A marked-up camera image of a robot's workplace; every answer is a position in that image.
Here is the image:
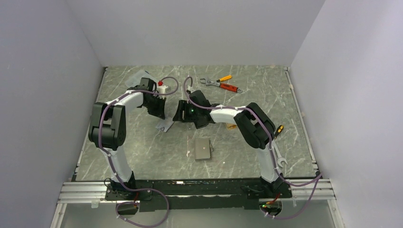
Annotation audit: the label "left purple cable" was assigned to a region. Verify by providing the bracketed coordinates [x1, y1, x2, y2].
[98, 76, 180, 228]

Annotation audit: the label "black card wallet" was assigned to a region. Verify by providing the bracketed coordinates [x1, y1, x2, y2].
[193, 118, 209, 129]

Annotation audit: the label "orange handled pliers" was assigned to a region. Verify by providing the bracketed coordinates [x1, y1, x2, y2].
[200, 75, 232, 87]

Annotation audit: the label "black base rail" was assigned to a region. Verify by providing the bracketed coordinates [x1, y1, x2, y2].
[105, 178, 292, 212]

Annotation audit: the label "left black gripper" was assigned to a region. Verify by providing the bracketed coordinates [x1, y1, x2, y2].
[144, 95, 166, 120]

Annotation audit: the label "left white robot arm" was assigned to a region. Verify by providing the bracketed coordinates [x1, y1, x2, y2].
[88, 77, 168, 200]

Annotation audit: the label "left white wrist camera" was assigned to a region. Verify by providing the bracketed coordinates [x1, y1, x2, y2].
[156, 81, 171, 94]

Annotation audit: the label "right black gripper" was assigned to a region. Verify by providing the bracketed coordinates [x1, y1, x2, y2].
[173, 100, 202, 123]

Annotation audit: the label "purple cable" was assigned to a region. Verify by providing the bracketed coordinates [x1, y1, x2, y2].
[183, 76, 323, 220]
[98, 76, 180, 228]

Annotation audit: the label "yellow black screwdriver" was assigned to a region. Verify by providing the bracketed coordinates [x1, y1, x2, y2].
[274, 125, 284, 138]

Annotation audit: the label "silver credit cards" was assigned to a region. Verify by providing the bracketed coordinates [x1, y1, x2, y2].
[155, 119, 174, 133]

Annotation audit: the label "red adjustable wrench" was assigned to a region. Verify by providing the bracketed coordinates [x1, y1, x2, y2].
[205, 81, 243, 93]

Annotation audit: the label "clear plastic organizer box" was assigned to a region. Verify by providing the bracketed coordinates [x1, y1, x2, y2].
[125, 70, 152, 88]

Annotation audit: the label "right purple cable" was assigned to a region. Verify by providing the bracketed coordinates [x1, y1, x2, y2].
[183, 76, 323, 220]

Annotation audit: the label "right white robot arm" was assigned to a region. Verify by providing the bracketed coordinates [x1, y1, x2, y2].
[173, 90, 283, 197]

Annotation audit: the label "grey card holder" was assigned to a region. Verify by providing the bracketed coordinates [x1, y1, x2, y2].
[194, 138, 212, 161]

